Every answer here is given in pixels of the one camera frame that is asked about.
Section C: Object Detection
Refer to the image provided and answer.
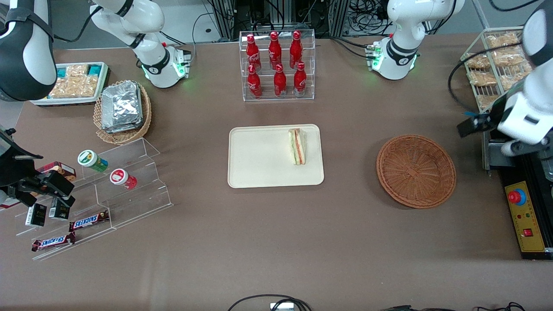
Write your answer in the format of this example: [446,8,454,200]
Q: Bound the dark red chocolate box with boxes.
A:
[37,161,77,182]

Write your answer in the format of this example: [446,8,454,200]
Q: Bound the white rectangular snack tray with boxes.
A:
[30,62,111,106]

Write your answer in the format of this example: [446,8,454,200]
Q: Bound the grey metal block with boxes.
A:
[482,130,515,174]

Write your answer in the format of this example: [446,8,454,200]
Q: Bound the red cola bottle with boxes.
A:
[289,30,303,69]
[246,35,262,72]
[269,31,282,70]
[294,62,307,96]
[274,64,287,98]
[247,64,262,98]

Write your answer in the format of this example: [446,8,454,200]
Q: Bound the round brown wicker basket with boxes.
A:
[376,134,457,209]

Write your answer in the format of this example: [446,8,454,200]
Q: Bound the triangle sandwich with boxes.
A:
[288,128,307,165]

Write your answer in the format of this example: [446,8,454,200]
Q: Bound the aluminium frame rack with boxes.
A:
[212,0,350,39]

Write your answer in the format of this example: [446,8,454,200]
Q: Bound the brown Snickers bar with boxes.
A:
[31,232,76,252]
[69,210,110,232]

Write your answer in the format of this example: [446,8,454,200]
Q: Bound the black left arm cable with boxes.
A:
[448,41,525,116]

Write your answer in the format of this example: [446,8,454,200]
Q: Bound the red lidded snack cup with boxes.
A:
[109,168,138,190]

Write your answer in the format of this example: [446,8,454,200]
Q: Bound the black looped floor cable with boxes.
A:
[228,295,312,311]

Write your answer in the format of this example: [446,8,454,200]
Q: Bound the oval light wicker basket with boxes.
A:
[93,80,153,145]

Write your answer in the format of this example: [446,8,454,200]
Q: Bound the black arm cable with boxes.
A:
[448,41,525,116]
[52,6,102,43]

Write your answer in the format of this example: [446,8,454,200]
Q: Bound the clear acrylic stepped stand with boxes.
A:
[15,137,174,262]

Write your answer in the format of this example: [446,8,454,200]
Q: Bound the silver foil packet stack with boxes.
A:
[101,81,144,133]

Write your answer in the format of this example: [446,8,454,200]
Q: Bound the large beige snack packet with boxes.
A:
[49,77,99,98]

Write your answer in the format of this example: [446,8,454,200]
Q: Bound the clear acrylic bottle rack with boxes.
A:
[239,29,316,102]

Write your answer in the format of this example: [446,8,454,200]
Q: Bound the white wire rack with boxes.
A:
[460,27,534,114]

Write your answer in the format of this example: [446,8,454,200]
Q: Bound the black control box yellow panel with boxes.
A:
[497,143,553,260]

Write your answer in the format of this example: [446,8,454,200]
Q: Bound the green lidded snack cup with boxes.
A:
[78,149,108,173]

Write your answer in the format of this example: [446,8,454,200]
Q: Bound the small black box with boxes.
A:
[49,203,70,221]
[25,204,47,227]

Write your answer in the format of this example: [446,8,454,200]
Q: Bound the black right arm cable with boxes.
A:
[52,6,102,43]

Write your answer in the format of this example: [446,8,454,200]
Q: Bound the beige plastic tray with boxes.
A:
[228,124,324,189]

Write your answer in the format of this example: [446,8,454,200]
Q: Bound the black cable bundle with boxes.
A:
[346,0,394,26]

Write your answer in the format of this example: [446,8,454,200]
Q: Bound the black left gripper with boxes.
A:
[458,110,502,138]

